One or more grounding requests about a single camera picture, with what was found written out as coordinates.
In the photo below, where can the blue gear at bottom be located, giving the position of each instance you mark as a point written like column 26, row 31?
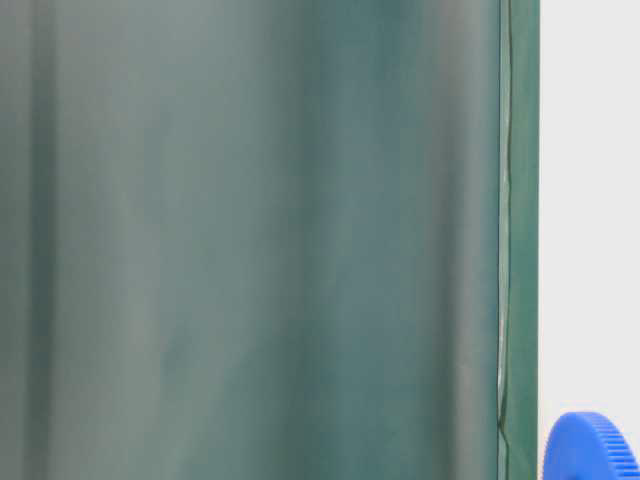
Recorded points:
column 587, row 445

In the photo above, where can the green fabric backdrop curtain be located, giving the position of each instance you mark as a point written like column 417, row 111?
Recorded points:
column 269, row 239

